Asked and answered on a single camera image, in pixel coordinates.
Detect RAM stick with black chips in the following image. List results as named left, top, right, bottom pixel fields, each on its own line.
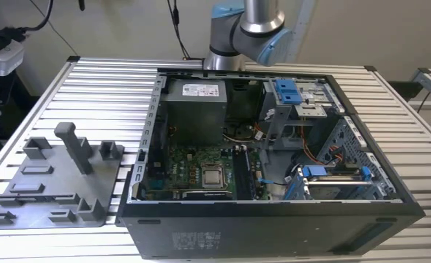
left=0, top=193, right=78, bottom=201

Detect black RAM slot bank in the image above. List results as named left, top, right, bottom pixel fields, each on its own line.
left=232, top=145, right=263, bottom=200

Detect dark background box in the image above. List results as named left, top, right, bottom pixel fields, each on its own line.
left=0, top=94, right=36, bottom=140

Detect grey plastic parts rack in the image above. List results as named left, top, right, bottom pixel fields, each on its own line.
left=0, top=122, right=127, bottom=230

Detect grey power supply unit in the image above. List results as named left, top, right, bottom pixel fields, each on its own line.
left=160, top=79, right=228, bottom=146

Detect green motherboard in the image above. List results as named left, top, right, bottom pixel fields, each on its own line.
left=142, top=123, right=275, bottom=201

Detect black CPU socket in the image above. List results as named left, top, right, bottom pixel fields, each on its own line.
left=199, top=163, right=228, bottom=190

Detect silver CPU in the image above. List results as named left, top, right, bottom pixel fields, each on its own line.
left=203, top=169, right=223, bottom=185

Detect grey metal drive cage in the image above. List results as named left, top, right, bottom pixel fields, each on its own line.
left=259, top=78, right=345, bottom=151

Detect blue drive bay latch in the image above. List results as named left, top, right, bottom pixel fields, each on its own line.
left=275, top=78, right=298, bottom=96
left=280, top=93, right=302, bottom=105

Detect black open PC case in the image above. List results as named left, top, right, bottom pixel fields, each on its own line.
left=115, top=67, right=427, bottom=260

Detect blue disk carrier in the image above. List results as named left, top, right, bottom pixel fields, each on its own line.
left=297, top=165, right=373, bottom=183

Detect grey hard disk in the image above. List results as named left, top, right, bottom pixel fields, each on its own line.
left=309, top=179, right=379, bottom=200

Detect grey metal disk bay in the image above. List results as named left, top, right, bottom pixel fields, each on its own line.
left=284, top=163, right=398, bottom=202

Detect black box behind table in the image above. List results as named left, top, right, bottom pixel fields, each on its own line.
left=387, top=81, right=426, bottom=104

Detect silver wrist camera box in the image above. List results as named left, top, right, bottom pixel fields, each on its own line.
left=0, top=41, right=26, bottom=77

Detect thin black wall cable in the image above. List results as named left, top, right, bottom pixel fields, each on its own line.
left=30, top=0, right=78, bottom=58

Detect thick black camera cable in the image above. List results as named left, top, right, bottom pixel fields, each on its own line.
left=2, top=0, right=54, bottom=35

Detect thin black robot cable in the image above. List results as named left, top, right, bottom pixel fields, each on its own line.
left=166, top=0, right=206, bottom=61

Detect yellow and black wire bundle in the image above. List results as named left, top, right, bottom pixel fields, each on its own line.
left=224, top=123, right=266, bottom=143

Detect multicoloured power wires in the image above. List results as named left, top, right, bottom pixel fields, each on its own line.
left=329, top=145, right=346, bottom=167

